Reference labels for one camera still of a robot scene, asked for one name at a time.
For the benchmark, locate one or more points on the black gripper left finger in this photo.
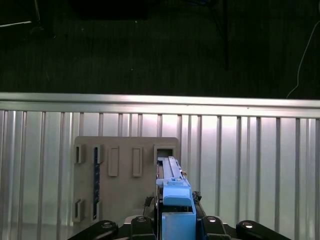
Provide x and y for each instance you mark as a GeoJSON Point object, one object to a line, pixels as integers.
{"type": "Point", "coordinates": [140, 228]}

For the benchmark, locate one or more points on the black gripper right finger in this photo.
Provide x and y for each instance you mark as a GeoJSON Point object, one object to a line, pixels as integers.
{"type": "Point", "coordinates": [212, 228]}

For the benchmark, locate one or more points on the hard disk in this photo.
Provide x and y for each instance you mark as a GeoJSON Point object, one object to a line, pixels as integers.
{"type": "Point", "coordinates": [175, 195]}

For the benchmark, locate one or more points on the grey parts rack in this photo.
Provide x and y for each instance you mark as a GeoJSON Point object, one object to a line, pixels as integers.
{"type": "Point", "coordinates": [125, 190]}

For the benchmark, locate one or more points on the RAM stick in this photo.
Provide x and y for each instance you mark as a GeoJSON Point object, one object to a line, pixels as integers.
{"type": "Point", "coordinates": [96, 180]}

